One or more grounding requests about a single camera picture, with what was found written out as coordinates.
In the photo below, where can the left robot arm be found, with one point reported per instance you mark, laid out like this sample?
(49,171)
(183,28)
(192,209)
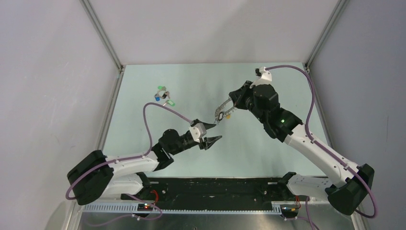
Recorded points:
(99,176)

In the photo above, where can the key with black tag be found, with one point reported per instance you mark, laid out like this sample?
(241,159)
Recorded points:
(219,118)

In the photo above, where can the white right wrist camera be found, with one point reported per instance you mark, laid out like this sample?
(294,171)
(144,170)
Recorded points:
(264,77)

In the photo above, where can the white slotted cable duct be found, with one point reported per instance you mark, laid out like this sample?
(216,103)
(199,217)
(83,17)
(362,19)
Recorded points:
(131,208)

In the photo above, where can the right controller board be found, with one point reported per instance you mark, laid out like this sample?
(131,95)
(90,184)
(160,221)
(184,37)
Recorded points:
(289,209)

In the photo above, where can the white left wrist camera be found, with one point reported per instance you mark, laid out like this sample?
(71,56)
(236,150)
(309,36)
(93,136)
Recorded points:
(197,132)

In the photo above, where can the aluminium frame post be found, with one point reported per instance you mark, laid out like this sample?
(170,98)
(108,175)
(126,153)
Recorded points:
(94,19)
(327,30)

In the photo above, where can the right aluminium frame post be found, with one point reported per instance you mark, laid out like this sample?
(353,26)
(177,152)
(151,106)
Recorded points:
(327,30)

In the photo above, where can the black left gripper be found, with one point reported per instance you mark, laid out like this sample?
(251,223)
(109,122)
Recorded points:
(208,142)

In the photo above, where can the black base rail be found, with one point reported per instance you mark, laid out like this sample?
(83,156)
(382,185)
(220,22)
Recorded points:
(215,193)

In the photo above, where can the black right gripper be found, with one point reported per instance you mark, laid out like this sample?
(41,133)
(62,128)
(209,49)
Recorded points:
(238,96)

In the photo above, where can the blue tag key loose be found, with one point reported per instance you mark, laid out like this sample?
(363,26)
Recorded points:
(157,97)

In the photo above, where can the controller board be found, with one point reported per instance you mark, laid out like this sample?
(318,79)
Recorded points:
(289,209)
(144,207)

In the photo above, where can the left aluminium frame post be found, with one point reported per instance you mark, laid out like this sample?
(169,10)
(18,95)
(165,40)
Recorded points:
(94,19)

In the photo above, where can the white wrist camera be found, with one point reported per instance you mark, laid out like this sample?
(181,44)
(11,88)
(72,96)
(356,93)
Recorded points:
(197,132)
(264,77)

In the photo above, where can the black tag key loose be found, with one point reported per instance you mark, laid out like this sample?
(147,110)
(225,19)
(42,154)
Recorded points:
(166,94)

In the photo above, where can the left controller board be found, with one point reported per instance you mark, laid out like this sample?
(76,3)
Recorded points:
(144,207)

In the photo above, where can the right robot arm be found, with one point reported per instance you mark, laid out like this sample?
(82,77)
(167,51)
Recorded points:
(346,183)

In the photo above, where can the large metal key ring disc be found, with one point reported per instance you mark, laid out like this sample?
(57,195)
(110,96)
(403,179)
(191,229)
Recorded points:
(225,108)

